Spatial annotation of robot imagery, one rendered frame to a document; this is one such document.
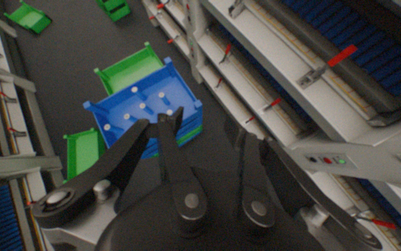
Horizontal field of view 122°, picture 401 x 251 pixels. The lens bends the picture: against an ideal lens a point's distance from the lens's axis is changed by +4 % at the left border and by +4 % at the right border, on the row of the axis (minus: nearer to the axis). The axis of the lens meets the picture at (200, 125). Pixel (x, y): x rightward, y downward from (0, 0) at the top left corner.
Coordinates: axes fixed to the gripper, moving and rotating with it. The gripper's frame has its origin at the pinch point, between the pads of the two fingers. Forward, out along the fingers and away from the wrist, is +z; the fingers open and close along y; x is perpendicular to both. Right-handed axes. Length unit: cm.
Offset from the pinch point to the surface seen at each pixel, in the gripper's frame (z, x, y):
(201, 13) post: 42, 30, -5
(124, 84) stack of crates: 49, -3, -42
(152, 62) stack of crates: 57, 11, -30
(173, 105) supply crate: 24.7, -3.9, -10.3
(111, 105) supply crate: 23.3, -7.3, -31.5
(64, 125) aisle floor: 60, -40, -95
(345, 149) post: 5.2, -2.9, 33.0
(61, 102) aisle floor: 70, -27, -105
